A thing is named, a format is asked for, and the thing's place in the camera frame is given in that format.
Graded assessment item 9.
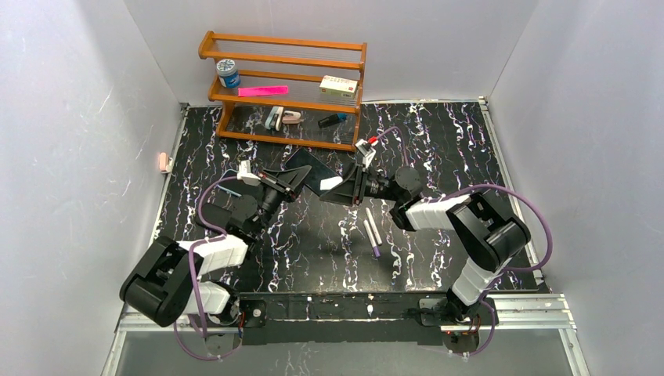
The white red cardboard box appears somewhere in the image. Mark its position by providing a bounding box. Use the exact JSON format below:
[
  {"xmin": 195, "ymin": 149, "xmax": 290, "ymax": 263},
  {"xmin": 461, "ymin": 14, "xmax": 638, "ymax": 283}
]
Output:
[{"xmin": 319, "ymin": 75, "xmax": 358, "ymax": 99}]

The white purple marker left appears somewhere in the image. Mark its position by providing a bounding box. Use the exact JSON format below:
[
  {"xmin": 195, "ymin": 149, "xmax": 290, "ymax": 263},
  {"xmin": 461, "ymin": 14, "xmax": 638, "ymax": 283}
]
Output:
[{"xmin": 363, "ymin": 219, "xmax": 381, "ymax": 259}]

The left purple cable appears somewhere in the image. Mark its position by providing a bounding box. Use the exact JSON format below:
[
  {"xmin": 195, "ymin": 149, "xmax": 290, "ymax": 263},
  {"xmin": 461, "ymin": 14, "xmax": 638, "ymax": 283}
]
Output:
[{"xmin": 172, "ymin": 176, "xmax": 240, "ymax": 362}]

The pink small stapler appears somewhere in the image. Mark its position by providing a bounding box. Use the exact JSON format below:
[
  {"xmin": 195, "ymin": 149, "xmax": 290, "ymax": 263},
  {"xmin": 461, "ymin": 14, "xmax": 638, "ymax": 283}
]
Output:
[{"xmin": 281, "ymin": 110, "xmax": 302, "ymax": 125}]

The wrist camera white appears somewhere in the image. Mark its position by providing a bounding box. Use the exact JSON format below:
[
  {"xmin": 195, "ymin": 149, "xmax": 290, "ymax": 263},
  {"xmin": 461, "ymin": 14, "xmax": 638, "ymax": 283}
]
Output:
[
  {"xmin": 236, "ymin": 160, "xmax": 262, "ymax": 186},
  {"xmin": 355, "ymin": 137, "xmax": 377, "ymax": 168}
]

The pink flat strip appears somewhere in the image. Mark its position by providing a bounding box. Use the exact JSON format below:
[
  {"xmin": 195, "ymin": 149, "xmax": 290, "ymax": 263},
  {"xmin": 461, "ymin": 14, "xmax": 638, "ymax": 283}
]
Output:
[{"xmin": 237, "ymin": 85, "xmax": 289, "ymax": 97}]

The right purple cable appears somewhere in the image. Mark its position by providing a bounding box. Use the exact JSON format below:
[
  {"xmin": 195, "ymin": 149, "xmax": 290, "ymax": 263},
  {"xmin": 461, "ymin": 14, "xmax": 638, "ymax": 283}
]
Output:
[{"xmin": 370, "ymin": 125, "xmax": 554, "ymax": 359}]

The white purple marker right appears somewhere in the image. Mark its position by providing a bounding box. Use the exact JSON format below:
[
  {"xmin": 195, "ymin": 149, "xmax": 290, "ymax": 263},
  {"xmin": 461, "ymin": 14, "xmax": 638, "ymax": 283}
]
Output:
[{"xmin": 365, "ymin": 208, "xmax": 382, "ymax": 245}]

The pink wall clip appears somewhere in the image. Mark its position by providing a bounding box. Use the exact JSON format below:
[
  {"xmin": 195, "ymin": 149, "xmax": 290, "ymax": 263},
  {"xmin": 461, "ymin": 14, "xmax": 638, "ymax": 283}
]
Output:
[{"xmin": 158, "ymin": 152, "xmax": 173, "ymax": 174}]

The blue phone on table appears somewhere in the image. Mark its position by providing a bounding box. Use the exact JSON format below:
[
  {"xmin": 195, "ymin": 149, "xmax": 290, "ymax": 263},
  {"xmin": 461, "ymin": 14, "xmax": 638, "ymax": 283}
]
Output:
[{"xmin": 217, "ymin": 169, "xmax": 245, "ymax": 197}]

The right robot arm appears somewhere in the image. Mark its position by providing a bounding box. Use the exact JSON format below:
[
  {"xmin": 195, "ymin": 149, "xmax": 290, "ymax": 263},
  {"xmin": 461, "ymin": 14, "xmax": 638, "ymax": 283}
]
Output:
[{"xmin": 319, "ymin": 163, "xmax": 531, "ymax": 321}]

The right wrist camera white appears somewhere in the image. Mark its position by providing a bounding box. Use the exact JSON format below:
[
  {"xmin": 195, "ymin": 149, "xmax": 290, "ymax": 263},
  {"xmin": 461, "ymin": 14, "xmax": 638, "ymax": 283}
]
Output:
[{"xmin": 355, "ymin": 137, "xmax": 377, "ymax": 168}]

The blue white round jar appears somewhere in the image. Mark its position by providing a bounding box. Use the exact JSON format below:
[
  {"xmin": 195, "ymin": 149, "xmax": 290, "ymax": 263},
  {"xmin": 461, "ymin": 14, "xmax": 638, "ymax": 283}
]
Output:
[{"xmin": 215, "ymin": 59, "xmax": 240, "ymax": 89}]

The teal white stapler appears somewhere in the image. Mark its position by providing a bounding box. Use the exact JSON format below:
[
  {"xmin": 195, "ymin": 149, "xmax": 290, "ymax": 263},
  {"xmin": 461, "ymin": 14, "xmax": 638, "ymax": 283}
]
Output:
[{"xmin": 264, "ymin": 107, "xmax": 284, "ymax": 131}]

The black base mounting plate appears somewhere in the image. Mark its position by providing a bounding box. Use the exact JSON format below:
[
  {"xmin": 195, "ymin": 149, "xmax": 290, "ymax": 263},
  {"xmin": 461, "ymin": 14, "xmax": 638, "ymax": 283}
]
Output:
[{"xmin": 207, "ymin": 292, "xmax": 500, "ymax": 346}]

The white purple marker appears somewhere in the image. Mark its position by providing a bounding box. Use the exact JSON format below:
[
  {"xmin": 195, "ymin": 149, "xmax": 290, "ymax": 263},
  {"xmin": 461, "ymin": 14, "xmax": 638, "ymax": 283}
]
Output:
[
  {"xmin": 365, "ymin": 208, "xmax": 382, "ymax": 245},
  {"xmin": 363, "ymin": 219, "xmax": 381, "ymax": 259}
]

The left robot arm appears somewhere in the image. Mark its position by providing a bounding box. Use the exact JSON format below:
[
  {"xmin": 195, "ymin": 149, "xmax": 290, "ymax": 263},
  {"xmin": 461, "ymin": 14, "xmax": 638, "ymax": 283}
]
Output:
[{"xmin": 119, "ymin": 161, "xmax": 312, "ymax": 330}]

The purple cable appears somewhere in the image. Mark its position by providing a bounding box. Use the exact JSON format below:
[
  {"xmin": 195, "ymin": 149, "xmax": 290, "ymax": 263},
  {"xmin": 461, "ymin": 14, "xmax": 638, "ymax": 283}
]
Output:
[
  {"xmin": 370, "ymin": 125, "xmax": 554, "ymax": 359},
  {"xmin": 172, "ymin": 176, "xmax": 240, "ymax": 362}
]

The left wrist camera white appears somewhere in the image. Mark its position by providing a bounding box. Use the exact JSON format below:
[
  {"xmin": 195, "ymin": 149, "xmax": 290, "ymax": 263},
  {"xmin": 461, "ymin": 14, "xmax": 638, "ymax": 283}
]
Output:
[{"xmin": 236, "ymin": 160, "xmax": 262, "ymax": 186}]

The aluminium front rail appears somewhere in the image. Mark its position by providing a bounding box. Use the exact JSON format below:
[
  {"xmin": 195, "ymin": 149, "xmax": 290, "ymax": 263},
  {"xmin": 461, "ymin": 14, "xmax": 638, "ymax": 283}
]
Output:
[{"xmin": 116, "ymin": 293, "xmax": 577, "ymax": 333}]

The black smartphone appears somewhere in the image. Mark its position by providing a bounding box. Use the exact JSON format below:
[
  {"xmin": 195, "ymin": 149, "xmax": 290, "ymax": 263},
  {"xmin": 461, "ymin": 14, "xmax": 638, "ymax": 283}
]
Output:
[{"xmin": 284, "ymin": 148, "xmax": 343, "ymax": 196}]

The orange wooden shelf rack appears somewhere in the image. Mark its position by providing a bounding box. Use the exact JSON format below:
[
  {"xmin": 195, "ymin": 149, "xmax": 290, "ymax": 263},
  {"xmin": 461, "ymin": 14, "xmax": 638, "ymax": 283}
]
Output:
[{"xmin": 198, "ymin": 31, "xmax": 367, "ymax": 151}]

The black marker blue cap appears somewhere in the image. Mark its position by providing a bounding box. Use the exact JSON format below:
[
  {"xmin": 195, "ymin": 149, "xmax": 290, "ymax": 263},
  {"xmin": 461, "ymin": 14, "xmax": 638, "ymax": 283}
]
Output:
[{"xmin": 317, "ymin": 113, "xmax": 348, "ymax": 128}]

